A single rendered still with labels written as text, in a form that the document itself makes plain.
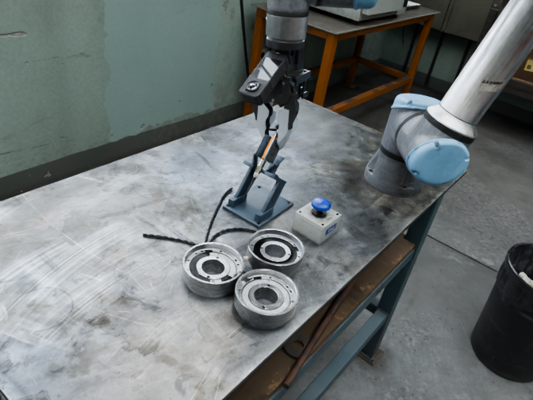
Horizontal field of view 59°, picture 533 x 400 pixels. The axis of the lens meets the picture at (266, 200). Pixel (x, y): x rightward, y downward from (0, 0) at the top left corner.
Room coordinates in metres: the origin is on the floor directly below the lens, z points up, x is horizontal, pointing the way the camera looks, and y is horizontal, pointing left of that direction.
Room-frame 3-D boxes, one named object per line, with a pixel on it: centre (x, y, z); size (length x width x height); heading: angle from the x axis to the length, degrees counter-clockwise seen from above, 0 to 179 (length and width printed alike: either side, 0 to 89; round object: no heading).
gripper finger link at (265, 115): (0.90, 0.02, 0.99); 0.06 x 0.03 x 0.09; 153
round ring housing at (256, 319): (0.56, -0.03, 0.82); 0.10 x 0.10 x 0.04
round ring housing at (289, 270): (0.68, -0.03, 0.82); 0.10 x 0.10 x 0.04
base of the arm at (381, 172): (1.08, -0.31, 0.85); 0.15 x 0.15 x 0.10
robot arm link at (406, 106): (1.07, -0.31, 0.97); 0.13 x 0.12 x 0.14; 8
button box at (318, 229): (0.81, -0.11, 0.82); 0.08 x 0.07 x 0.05; 146
